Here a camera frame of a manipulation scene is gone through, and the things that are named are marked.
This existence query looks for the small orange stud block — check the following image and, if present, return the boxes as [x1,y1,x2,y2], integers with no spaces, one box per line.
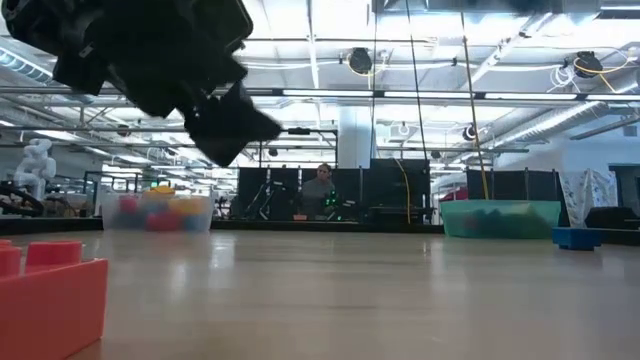
[0,238,110,360]

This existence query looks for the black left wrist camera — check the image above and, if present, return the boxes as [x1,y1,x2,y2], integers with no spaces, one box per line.
[194,0,255,57]

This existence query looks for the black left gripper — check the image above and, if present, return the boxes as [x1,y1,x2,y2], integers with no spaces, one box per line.
[51,28,284,170]

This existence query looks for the black hanging cable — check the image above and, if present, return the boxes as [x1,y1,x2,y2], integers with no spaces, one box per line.
[405,0,432,206]

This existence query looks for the teal plastic bin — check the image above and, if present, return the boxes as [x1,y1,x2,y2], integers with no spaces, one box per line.
[439,198,562,240]

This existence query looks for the person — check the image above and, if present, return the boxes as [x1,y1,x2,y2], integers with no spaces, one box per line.
[299,163,337,219]

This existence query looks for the large blue stud block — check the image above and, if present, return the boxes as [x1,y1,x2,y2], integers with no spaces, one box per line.
[182,214,211,232]
[107,213,144,231]

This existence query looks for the white humanoid robot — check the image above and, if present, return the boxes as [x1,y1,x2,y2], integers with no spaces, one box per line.
[12,137,58,201]

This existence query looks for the white patterned curtain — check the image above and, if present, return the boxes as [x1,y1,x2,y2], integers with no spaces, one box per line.
[558,168,617,226]

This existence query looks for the large red stud block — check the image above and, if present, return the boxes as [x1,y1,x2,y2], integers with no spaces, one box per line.
[117,195,141,215]
[145,212,184,232]

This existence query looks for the clear plastic bin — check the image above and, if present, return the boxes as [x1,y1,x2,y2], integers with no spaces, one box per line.
[101,192,216,233]

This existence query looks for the hanging cable reel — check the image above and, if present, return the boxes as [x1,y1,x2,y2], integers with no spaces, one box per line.
[347,47,374,76]
[572,50,604,79]

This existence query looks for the black partition screen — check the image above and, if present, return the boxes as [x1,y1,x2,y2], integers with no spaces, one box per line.
[464,167,560,201]
[237,158,431,217]

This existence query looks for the yellow hanging cable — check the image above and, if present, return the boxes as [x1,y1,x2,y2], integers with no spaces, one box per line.
[458,0,491,200]

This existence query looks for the small blue stud block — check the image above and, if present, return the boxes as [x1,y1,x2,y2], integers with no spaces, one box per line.
[551,227,604,252]

